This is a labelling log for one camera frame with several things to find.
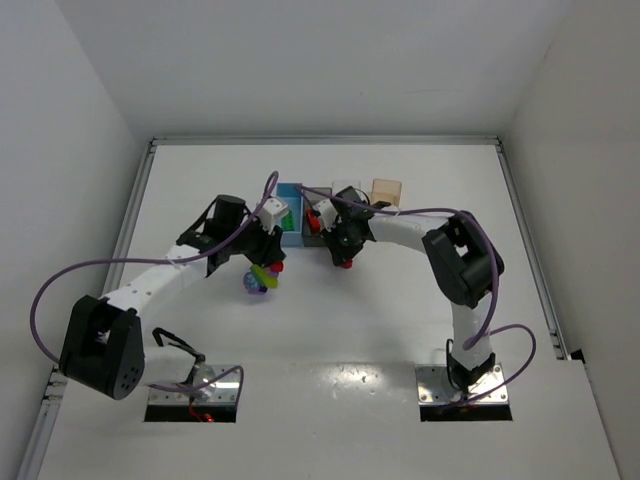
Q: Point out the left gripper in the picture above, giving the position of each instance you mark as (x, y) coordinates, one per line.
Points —
(270, 248)

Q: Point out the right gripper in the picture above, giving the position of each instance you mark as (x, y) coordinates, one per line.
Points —
(338, 248)

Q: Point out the green lego plate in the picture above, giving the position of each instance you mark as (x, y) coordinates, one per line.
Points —
(288, 222)

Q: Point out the red and green lego block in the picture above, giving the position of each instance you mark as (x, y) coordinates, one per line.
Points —
(313, 221)

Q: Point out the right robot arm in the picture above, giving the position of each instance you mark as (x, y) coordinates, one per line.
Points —
(465, 265)

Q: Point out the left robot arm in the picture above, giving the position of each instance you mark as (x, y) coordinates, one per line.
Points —
(111, 345)

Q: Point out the blue container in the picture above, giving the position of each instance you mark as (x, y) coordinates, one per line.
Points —
(289, 193)

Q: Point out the dark grey container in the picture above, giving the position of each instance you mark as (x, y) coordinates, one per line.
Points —
(309, 200)

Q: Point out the clear container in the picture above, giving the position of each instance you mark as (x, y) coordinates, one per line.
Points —
(340, 184)

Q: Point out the amber container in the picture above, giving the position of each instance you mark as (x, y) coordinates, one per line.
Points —
(385, 190)

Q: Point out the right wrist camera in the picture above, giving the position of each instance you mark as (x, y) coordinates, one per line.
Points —
(326, 214)

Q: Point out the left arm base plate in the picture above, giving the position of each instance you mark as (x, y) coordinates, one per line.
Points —
(223, 388)

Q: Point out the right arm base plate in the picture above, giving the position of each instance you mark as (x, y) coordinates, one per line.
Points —
(434, 388)

